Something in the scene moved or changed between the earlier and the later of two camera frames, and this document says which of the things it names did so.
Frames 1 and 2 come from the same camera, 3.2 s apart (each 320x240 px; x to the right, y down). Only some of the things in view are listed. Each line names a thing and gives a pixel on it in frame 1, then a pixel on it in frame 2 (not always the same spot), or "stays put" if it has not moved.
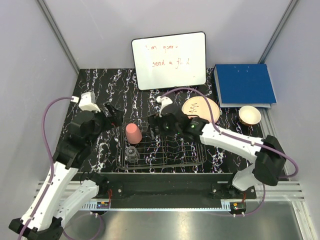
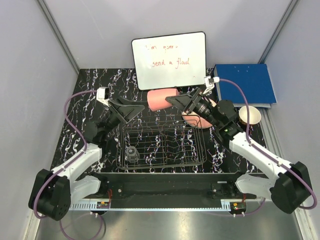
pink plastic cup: [133, 133] → [156, 100]
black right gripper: [155, 120] → [185, 102]
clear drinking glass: [132, 154] stays put
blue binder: [244, 85] stays put
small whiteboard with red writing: [170, 61] stays put
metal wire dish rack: [155, 151] stays put
